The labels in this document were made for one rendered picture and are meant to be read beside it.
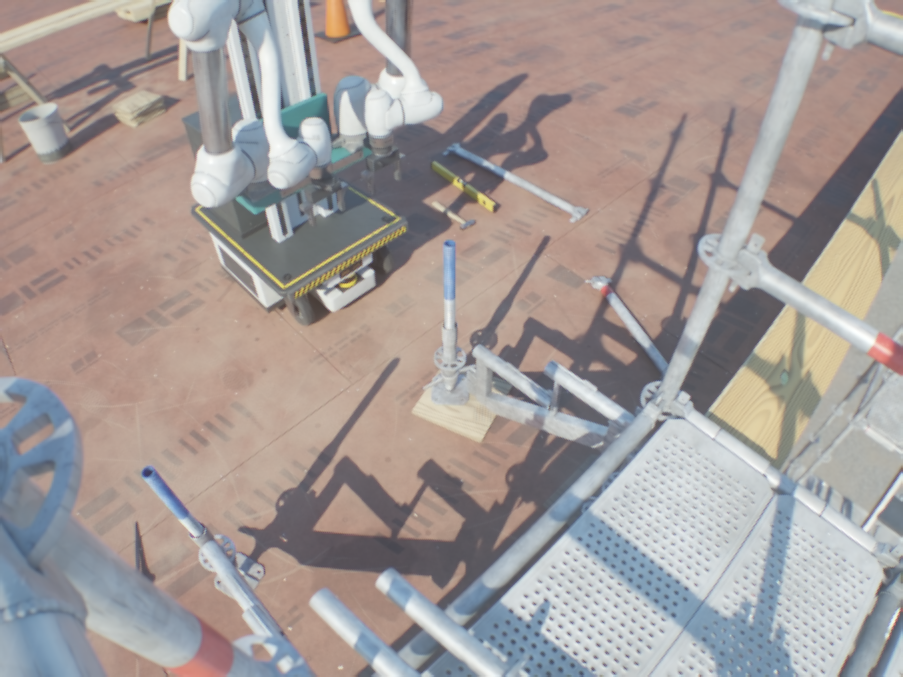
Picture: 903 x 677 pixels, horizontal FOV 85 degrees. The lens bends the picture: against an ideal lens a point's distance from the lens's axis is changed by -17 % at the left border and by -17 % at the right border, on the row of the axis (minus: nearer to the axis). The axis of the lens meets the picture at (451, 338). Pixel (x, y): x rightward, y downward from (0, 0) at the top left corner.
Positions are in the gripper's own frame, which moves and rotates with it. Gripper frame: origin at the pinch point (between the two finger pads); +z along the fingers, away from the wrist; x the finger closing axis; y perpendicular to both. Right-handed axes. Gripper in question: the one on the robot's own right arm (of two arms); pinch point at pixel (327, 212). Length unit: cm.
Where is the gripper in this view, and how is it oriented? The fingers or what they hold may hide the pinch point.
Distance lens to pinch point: 219.6
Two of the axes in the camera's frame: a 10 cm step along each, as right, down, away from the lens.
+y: -7.1, -5.2, 4.7
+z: 0.0, 6.7, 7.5
